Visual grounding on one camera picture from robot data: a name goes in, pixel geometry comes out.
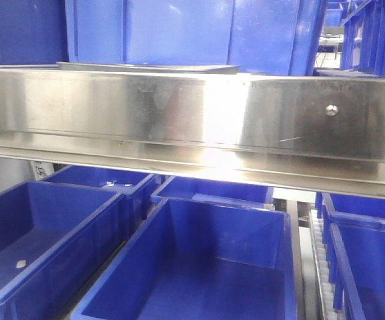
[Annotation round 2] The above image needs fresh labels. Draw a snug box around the silver metal tray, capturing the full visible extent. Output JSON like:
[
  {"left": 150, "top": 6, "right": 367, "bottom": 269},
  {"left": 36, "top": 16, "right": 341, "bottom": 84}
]
[{"left": 57, "top": 62, "right": 239, "bottom": 75}]

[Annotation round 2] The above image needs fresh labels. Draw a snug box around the blue bin rear middle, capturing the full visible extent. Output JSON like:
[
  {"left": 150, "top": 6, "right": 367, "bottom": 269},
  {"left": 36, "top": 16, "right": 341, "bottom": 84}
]
[{"left": 151, "top": 177, "right": 275, "bottom": 210}]

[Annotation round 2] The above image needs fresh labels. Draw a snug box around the blue bin rear left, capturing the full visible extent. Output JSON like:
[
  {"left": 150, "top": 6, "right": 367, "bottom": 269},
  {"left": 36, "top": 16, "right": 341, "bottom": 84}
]
[{"left": 44, "top": 165, "right": 163, "bottom": 239}]

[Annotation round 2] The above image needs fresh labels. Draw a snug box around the blue bin lower shelf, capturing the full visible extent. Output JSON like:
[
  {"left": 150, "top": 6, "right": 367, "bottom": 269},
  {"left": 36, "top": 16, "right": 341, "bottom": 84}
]
[{"left": 71, "top": 199, "right": 298, "bottom": 319}]

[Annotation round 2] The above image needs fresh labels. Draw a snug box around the large blue plastic bin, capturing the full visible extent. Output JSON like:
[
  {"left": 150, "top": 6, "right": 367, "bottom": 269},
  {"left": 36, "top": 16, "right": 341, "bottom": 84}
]
[{"left": 65, "top": 1, "right": 327, "bottom": 76}]

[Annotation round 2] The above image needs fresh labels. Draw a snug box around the blue bin rear right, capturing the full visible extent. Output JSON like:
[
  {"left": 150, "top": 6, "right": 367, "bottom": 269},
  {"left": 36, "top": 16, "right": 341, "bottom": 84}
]
[{"left": 322, "top": 193, "right": 385, "bottom": 229}]

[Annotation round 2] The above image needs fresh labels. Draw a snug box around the white roller conveyor track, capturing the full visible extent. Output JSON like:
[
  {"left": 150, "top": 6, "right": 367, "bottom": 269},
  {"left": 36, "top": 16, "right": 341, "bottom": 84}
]
[{"left": 308, "top": 209, "right": 345, "bottom": 320}]

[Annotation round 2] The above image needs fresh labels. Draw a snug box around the blue bin lower left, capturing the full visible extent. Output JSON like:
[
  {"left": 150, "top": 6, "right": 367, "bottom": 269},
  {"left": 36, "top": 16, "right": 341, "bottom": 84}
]
[{"left": 0, "top": 181, "right": 121, "bottom": 319}]

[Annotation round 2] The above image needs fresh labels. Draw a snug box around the blue bin lower right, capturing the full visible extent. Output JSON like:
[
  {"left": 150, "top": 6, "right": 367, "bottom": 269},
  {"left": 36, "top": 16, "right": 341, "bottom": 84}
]
[{"left": 328, "top": 221, "right": 385, "bottom": 320}]

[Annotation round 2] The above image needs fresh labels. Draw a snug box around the blue bin upper right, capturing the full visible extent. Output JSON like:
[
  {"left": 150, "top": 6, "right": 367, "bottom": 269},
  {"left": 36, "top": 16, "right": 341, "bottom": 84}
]
[{"left": 340, "top": 1, "right": 385, "bottom": 77}]

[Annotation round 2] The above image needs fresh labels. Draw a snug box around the blue bin on left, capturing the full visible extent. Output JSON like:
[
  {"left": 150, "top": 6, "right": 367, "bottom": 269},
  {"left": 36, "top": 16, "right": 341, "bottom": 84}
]
[{"left": 0, "top": 1, "right": 68, "bottom": 65}]

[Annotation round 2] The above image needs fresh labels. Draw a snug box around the steel rack front rail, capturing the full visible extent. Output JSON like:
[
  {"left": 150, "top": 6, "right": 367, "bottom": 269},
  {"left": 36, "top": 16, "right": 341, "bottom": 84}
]
[{"left": 0, "top": 68, "right": 385, "bottom": 198}]

